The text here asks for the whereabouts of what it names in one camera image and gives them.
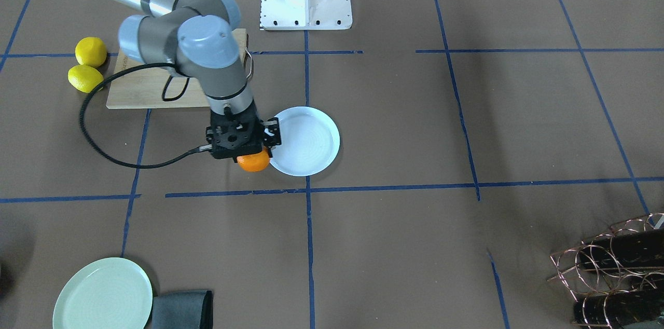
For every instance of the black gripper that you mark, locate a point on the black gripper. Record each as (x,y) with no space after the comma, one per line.
(273,134)

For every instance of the orange mandarin fruit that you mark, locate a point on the orange mandarin fruit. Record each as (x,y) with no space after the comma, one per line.
(254,162)

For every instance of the light blue plate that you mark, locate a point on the light blue plate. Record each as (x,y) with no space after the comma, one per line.
(310,142)

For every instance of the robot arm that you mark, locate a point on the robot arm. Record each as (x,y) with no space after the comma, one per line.
(194,39)

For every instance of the light green plate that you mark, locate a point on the light green plate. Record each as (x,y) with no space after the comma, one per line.
(112,292)

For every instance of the bamboo cutting board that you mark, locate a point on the bamboo cutting board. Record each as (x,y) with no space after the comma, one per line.
(143,89)

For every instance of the upper yellow lemon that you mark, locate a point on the upper yellow lemon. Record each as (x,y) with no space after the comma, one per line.
(84,78)

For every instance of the yellow lemon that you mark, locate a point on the yellow lemon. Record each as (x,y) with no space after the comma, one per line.
(84,78)
(91,51)

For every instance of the lower yellow lemon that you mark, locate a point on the lower yellow lemon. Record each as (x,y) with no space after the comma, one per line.
(91,51)

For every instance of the dark green wine bottle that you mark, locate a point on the dark green wine bottle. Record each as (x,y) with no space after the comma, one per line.
(635,252)

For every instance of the copper wire wine rack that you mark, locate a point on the copper wire wine rack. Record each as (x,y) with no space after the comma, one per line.
(615,277)

